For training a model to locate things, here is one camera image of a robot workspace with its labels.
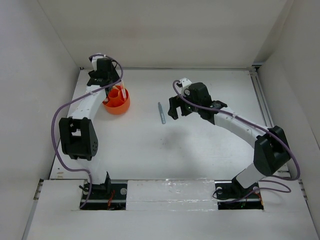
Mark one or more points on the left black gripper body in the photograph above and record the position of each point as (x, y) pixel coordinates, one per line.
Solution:
(113, 76)

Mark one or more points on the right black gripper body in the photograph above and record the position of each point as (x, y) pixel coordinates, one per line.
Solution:
(187, 108)

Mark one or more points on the thin pink highlighter pen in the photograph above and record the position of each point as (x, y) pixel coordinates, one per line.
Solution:
(123, 91)

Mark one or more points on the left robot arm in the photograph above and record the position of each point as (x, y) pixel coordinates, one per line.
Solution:
(78, 137)

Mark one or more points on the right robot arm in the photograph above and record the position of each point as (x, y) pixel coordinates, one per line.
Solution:
(270, 146)

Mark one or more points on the orange round organizer container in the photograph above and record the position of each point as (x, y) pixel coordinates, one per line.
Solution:
(114, 102)

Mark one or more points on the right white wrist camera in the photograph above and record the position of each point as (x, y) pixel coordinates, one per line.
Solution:
(183, 84)

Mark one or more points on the aluminium frame rail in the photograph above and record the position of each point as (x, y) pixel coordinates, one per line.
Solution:
(289, 167)

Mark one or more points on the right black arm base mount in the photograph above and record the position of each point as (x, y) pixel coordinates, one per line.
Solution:
(230, 195)

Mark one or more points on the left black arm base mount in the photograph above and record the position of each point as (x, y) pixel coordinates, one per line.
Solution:
(114, 201)

